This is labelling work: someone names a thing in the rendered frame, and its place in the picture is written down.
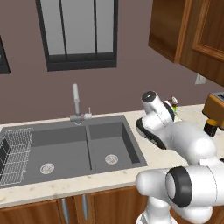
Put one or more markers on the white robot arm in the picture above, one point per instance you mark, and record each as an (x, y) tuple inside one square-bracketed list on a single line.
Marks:
[(186, 163)]

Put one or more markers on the grey sink tap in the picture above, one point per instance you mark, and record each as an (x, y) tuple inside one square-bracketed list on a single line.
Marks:
[(77, 102)]

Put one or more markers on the grey double sink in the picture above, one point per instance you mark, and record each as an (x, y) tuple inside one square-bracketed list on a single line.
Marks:
[(70, 148)]

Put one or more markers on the wooden base cabinet door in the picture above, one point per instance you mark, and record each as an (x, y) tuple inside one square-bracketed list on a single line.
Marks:
[(116, 207), (29, 214)]

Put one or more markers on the black orange mug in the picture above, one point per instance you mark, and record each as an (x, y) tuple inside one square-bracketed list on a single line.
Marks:
[(210, 127)]

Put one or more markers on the open wooden cabinet door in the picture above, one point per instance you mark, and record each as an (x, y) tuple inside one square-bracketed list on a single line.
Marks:
[(205, 38)]

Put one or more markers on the small bottle with green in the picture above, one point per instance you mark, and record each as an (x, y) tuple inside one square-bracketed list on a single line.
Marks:
[(174, 104)]

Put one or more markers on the black framed window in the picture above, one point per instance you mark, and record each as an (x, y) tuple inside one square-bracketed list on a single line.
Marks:
[(78, 32), (3, 58)]

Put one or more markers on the white wall socket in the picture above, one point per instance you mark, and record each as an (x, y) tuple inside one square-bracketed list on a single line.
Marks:
[(200, 79)]

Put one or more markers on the wooden wall cabinet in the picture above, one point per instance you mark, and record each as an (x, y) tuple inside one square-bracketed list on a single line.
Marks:
[(166, 29)]

